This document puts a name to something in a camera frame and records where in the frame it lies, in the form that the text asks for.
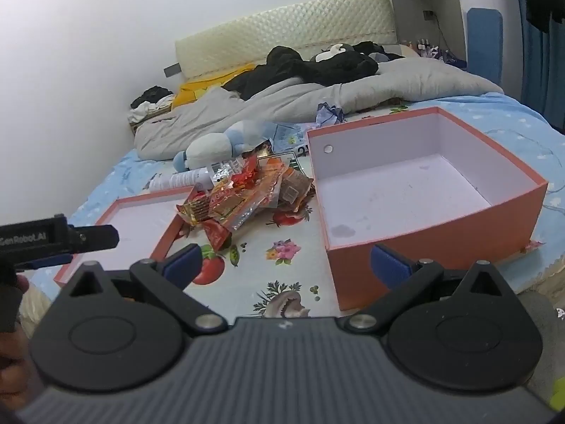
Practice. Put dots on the blue curtain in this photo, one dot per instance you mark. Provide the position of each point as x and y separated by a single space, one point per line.
543 69

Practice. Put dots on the black clothes pile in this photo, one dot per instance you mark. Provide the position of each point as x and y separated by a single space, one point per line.
282 63

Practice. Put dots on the red foil snack packet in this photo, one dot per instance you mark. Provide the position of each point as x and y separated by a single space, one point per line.
248 176

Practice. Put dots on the blue padded board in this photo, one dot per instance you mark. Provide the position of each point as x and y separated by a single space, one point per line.
485 38

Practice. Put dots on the white blue plush toy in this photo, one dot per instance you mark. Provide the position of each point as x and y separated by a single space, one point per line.
213 148

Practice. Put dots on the folded clothes stack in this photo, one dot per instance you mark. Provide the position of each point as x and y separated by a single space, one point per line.
154 102

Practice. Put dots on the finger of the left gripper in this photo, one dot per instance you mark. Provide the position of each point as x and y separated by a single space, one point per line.
93 238

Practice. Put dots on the yellow pillow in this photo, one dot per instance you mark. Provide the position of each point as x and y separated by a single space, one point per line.
191 91

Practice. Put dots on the white spray bottle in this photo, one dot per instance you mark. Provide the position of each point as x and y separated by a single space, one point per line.
199 179

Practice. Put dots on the pink box lid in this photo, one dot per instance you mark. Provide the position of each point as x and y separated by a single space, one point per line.
147 224

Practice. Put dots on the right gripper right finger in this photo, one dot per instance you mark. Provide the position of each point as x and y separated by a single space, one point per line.
407 282

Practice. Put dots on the cream quilted headboard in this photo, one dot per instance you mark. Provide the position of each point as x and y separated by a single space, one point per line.
308 28

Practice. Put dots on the small dark red packet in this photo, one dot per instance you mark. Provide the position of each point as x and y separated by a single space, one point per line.
219 237

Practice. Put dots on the white red-label snack packet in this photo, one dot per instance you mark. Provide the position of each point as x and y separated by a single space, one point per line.
225 169

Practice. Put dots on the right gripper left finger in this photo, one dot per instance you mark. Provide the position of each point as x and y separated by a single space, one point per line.
163 283

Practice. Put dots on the orange clear snack packet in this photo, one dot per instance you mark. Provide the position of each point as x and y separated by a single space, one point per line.
231 209

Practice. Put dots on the pink cardboard box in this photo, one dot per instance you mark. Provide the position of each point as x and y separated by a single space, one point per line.
424 184

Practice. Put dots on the orange brown snack packet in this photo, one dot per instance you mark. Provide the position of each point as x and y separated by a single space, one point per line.
295 187

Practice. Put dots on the person's left hand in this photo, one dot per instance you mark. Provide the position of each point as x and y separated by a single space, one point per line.
15 369

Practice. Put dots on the grey duvet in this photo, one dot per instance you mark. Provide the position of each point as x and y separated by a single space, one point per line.
296 102

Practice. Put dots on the brown red-edged snack packet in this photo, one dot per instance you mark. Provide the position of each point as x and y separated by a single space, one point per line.
195 210

